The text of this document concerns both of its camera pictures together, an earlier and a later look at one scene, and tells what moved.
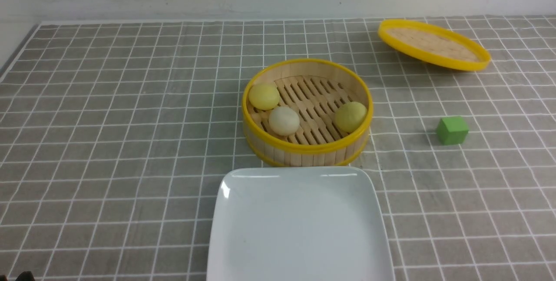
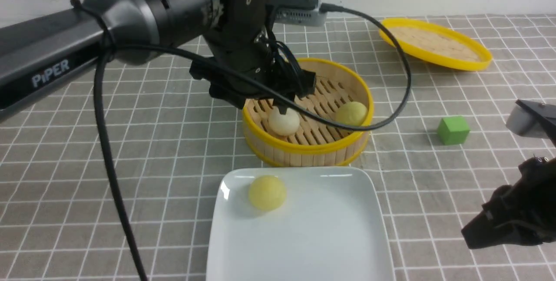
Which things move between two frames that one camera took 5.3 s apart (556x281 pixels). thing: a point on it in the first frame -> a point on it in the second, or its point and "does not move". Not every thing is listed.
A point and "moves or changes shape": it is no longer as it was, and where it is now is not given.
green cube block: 452,130 does not move
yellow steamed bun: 264,96 moves or changes shape
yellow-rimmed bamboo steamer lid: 434,44 does not move
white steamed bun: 283,121 does not move
